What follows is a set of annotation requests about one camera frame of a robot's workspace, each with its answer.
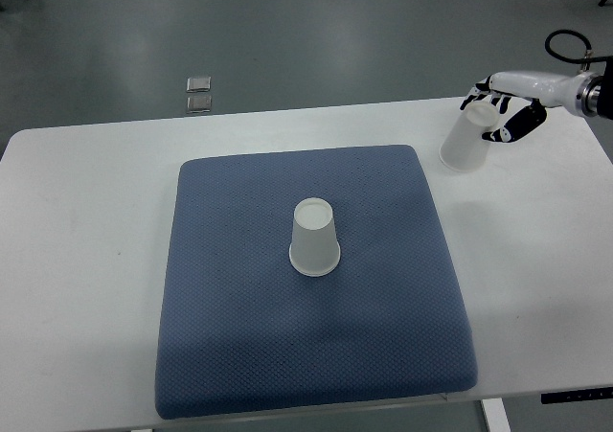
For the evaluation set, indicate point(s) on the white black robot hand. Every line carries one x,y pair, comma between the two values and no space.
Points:
543,91

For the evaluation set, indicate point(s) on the white paper cup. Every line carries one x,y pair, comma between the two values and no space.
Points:
314,249
464,149

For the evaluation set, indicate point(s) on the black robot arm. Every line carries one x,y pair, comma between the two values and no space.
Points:
597,101

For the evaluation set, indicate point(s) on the black table control panel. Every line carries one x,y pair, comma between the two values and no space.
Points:
577,395

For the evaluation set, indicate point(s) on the white table leg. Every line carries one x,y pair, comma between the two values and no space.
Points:
495,415

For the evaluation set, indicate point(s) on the lower metal floor plate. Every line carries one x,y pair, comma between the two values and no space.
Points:
197,104

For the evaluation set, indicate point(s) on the metal floor plate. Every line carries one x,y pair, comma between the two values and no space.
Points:
199,84
197,104

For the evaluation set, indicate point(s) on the upper metal floor plate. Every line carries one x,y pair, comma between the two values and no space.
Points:
199,84

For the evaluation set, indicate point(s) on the blue textured cushion mat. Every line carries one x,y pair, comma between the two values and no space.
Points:
241,330

